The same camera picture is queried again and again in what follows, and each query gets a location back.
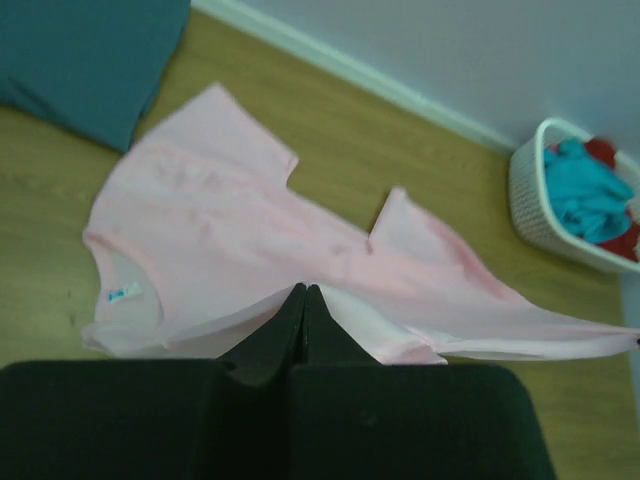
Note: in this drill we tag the dark red t shirt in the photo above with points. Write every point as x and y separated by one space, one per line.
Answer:
624 245

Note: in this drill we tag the white plastic laundry basket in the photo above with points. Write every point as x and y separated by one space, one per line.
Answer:
530 209

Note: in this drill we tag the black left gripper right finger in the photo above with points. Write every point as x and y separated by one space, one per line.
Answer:
359 419

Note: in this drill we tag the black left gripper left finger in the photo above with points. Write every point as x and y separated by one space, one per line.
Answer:
154 419

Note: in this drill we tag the folded grey-blue t shirt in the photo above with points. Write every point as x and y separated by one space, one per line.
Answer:
92 67

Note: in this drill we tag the pink t shirt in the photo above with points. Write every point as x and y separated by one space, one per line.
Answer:
198 241

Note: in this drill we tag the turquoise t shirt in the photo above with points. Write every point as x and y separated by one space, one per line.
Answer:
586 195

